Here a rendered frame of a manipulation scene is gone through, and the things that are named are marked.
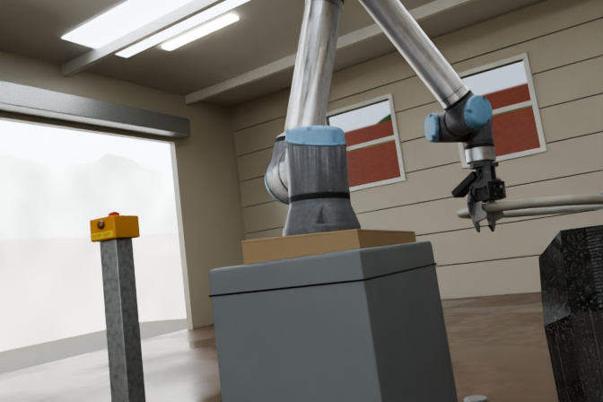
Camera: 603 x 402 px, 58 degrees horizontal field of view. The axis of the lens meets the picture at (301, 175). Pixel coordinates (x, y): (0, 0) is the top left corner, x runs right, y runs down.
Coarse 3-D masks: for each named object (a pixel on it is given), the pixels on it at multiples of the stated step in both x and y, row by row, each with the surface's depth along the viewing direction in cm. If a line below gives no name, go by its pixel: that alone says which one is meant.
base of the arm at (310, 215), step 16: (320, 192) 127; (336, 192) 128; (304, 208) 127; (320, 208) 126; (336, 208) 127; (352, 208) 131; (288, 224) 129; (304, 224) 125; (320, 224) 124; (336, 224) 124; (352, 224) 127
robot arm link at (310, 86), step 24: (312, 0) 160; (336, 0) 160; (312, 24) 157; (336, 24) 160; (312, 48) 155; (312, 72) 153; (312, 96) 152; (288, 120) 152; (312, 120) 150; (288, 192) 142
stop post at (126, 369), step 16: (96, 224) 189; (112, 224) 186; (128, 224) 191; (96, 240) 189; (112, 240) 188; (128, 240) 192; (112, 256) 187; (128, 256) 191; (112, 272) 187; (128, 272) 190; (112, 288) 186; (128, 288) 188; (112, 304) 186; (128, 304) 187; (112, 320) 185; (128, 320) 186; (112, 336) 184; (128, 336) 184; (112, 352) 184; (128, 352) 183; (112, 368) 183; (128, 368) 182; (112, 384) 183; (128, 384) 180; (112, 400) 182; (128, 400) 179; (144, 400) 185
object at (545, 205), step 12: (492, 204) 166; (504, 204) 163; (516, 204) 161; (528, 204) 160; (540, 204) 158; (552, 204) 158; (564, 204) 157; (576, 204) 158; (588, 204) 159; (600, 204) 161; (468, 216) 194; (504, 216) 203; (516, 216) 203
